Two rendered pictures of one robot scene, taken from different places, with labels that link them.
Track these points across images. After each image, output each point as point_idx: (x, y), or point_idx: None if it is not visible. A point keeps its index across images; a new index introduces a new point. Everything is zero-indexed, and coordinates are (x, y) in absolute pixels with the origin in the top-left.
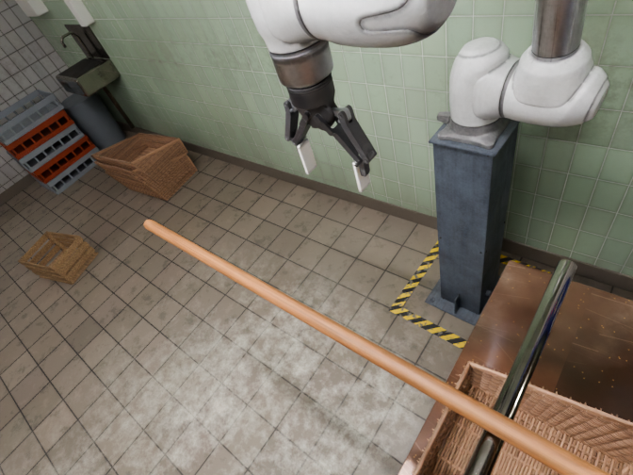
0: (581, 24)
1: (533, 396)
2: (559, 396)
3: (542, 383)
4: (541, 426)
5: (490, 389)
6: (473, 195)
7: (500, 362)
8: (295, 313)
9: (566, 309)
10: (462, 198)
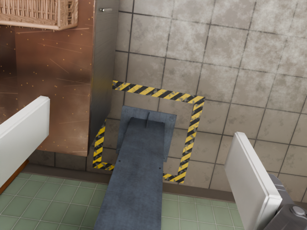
0: None
1: (0, 18)
2: None
3: (25, 49)
4: (12, 11)
5: (50, 21)
6: (116, 212)
7: (59, 55)
8: None
9: None
10: (129, 208)
